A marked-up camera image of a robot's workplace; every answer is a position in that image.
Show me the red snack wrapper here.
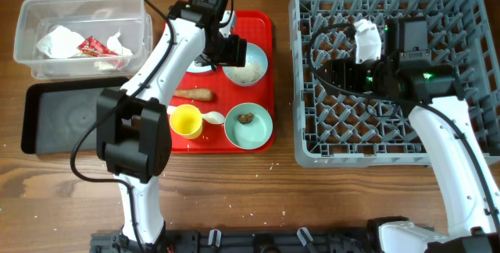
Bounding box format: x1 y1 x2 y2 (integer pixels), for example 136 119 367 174
77 36 118 57

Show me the white paper scrap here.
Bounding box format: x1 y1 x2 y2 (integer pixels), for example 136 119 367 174
94 32 133 70

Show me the yellow cup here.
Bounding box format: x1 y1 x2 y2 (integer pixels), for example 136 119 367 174
170 105 203 140

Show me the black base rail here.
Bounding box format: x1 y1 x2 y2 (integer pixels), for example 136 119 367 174
89 226 381 253

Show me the black waste tray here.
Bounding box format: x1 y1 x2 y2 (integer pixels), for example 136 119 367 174
20 77 127 155

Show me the light blue plate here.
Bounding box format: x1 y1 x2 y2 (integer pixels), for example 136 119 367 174
187 61 212 73

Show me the clear plastic waste bin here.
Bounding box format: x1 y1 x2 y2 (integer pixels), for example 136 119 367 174
13 0 153 80

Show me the brown food scrap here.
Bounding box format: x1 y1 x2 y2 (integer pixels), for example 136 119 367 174
237 112 255 124

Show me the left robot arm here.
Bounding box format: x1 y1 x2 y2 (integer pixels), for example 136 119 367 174
96 0 247 252

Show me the green bowl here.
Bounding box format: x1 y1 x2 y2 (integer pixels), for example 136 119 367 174
224 102 273 150

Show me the brown carrot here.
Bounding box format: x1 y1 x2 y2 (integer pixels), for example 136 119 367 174
173 88 214 102

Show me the red serving tray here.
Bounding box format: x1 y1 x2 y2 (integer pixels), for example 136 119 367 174
170 10 275 154

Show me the grey dishwasher rack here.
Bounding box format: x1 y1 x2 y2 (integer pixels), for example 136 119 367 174
289 0 499 168

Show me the white plastic spoon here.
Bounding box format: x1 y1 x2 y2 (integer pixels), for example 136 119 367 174
166 105 226 125

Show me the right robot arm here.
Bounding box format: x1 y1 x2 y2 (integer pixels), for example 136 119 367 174
315 18 499 252

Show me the white tissue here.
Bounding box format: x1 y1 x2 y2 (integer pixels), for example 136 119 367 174
36 26 85 59

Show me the light blue rice bowl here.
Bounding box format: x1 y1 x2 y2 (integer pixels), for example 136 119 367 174
223 43 269 87

